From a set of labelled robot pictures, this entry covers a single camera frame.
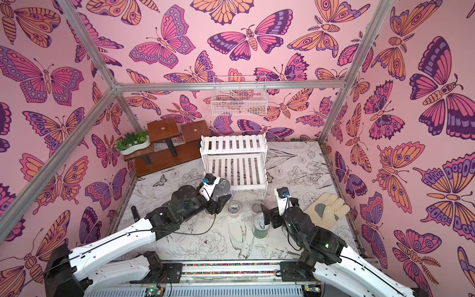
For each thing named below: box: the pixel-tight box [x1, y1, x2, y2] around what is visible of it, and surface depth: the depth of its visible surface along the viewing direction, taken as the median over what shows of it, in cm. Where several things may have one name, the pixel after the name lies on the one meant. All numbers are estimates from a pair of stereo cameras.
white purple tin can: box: [211, 177, 232, 202], surface depth 70 cm
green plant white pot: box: [114, 130, 151, 156], surface depth 94 cm
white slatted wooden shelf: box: [199, 133, 269, 200], surface depth 87 cm
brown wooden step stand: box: [123, 117, 211, 177], surface depth 110 cm
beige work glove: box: [303, 191, 351, 231], surface depth 92 cm
